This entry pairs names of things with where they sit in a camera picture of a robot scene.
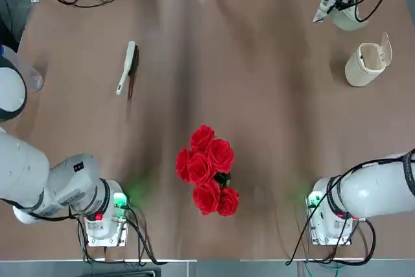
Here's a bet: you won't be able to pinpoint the pale plastic dustpan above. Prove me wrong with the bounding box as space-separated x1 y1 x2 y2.
313 0 370 32

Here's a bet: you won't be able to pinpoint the white brush black bristles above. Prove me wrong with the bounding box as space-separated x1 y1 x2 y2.
115 40 141 98

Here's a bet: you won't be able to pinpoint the small beige bin with lid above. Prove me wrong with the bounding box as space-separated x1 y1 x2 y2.
344 32 393 88

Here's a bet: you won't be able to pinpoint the red rose bouquet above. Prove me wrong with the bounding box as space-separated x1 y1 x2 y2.
176 124 241 217

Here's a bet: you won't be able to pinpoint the clear bottle blue cap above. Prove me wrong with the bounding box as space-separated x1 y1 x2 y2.
0 46 45 93

